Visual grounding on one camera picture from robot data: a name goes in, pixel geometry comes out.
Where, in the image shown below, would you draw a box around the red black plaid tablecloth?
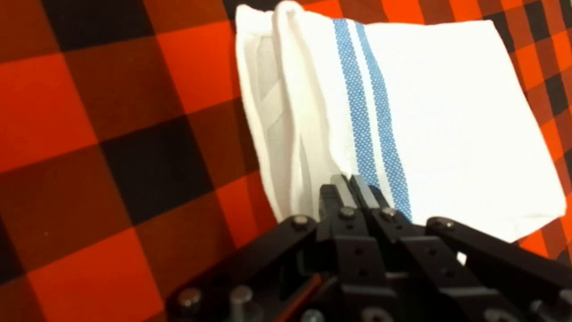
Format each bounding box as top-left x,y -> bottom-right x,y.
0,0 -> 572,322

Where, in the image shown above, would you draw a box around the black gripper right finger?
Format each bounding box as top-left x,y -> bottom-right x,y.
349,175 -> 478,322

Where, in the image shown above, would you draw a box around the white towel with blue stripes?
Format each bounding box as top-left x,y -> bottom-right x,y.
237,0 -> 567,241

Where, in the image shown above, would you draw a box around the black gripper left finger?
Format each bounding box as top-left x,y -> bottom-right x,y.
321,175 -> 383,322

